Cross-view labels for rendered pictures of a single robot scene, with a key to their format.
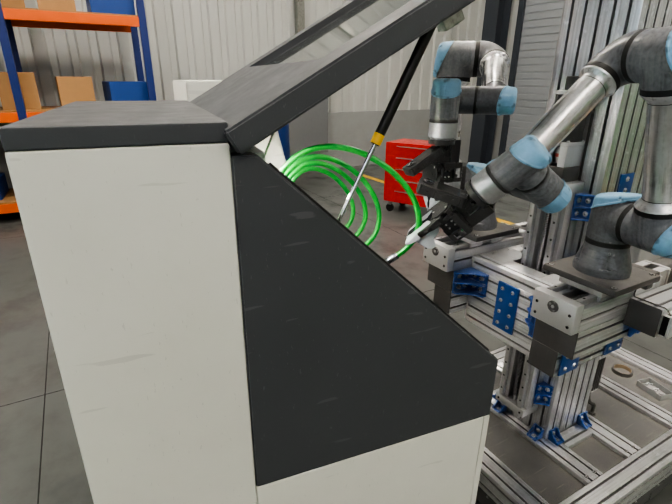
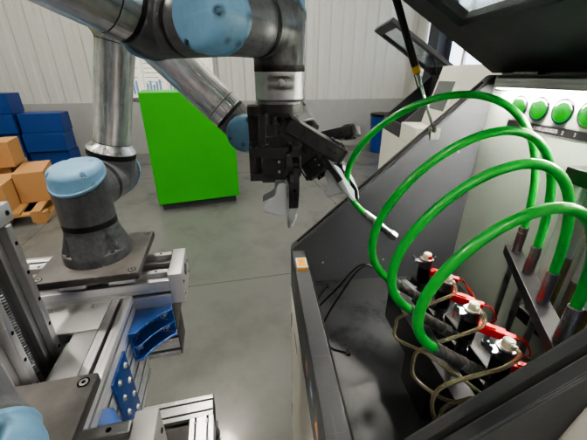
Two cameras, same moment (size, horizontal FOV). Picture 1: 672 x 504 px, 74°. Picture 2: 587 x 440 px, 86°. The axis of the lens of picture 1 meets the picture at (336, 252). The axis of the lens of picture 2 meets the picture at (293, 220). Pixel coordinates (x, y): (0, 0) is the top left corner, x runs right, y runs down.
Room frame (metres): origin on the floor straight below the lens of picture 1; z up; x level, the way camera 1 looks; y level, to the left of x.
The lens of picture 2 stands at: (1.74, -0.12, 1.44)
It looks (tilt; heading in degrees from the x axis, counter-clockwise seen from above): 24 degrees down; 196
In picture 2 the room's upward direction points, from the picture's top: straight up
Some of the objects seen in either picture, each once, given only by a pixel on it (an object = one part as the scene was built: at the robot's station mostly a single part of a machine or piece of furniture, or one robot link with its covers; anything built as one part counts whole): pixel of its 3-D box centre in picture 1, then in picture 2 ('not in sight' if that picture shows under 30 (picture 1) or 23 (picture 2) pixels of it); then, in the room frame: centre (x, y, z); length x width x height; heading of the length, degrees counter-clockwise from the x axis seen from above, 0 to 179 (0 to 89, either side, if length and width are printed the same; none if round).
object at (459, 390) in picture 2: not in sight; (438, 369); (1.22, 0.03, 0.91); 0.34 x 0.10 x 0.15; 22
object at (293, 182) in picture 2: not in sight; (292, 182); (1.27, -0.26, 1.29); 0.05 x 0.02 x 0.09; 22
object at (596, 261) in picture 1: (604, 253); (94, 236); (1.22, -0.78, 1.09); 0.15 x 0.15 x 0.10
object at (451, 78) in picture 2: not in sight; (424, 119); (-2.39, 0.26, 1.00); 1.30 x 1.09 x 1.99; 15
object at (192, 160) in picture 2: not in sight; (191, 146); (-1.71, -2.48, 0.65); 0.95 x 0.86 x 1.30; 127
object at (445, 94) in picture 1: (445, 100); (277, 28); (1.26, -0.29, 1.51); 0.09 x 0.08 x 0.11; 164
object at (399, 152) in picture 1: (417, 178); not in sight; (5.47, -1.00, 0.43); 0.70 x 0.46 x 0.86; 54
